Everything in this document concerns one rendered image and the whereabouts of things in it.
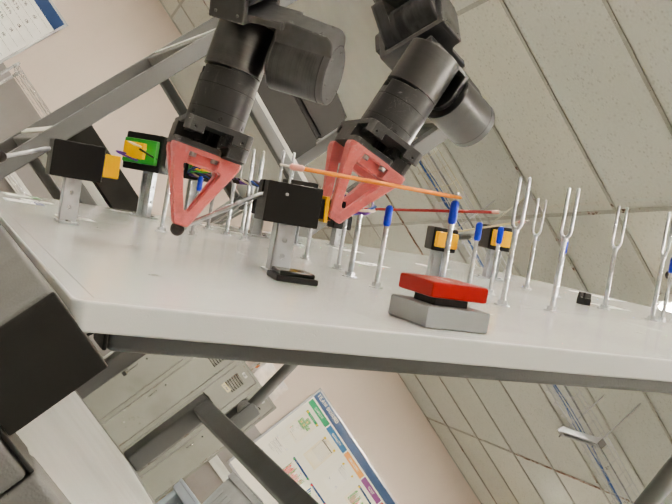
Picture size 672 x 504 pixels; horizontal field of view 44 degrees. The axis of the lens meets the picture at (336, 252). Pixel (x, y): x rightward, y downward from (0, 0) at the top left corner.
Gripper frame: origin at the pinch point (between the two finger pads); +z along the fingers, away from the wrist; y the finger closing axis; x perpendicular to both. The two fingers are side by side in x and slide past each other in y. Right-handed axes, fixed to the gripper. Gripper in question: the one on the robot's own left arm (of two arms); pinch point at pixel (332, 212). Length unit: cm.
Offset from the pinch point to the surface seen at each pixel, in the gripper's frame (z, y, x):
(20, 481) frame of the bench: 26.2, -33.3, 16.5
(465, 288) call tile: 1.9, -25.8, -4.2
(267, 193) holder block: 2.4, -1.9, 7.1
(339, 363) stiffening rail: 11.9, -16.0, -3.0
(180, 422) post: 43, 85, -22
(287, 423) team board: 122, 726, -296
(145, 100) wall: -70, 752, -4
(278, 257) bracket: 6.9, -0.9, 2.4
